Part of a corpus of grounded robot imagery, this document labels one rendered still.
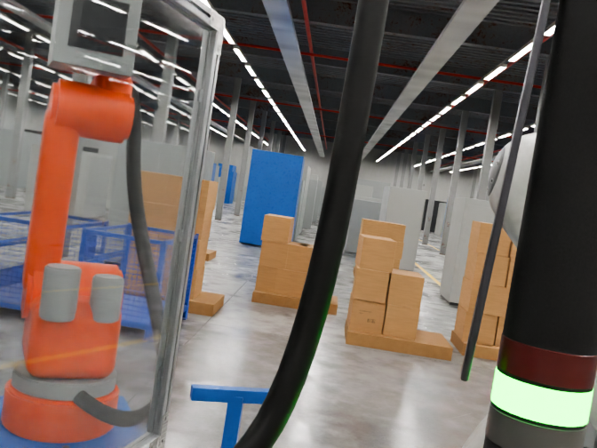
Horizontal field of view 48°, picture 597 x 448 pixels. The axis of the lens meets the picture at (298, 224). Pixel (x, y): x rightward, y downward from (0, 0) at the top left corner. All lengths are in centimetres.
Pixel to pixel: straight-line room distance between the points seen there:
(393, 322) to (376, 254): 80
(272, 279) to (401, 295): 239
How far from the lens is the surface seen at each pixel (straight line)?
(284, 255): 940
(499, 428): 26
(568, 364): 25
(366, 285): 772
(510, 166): 25
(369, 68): 21
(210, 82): 168
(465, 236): 1232
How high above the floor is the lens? 166
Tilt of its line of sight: 3 degrees down
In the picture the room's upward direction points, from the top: 9 degrees clockwise
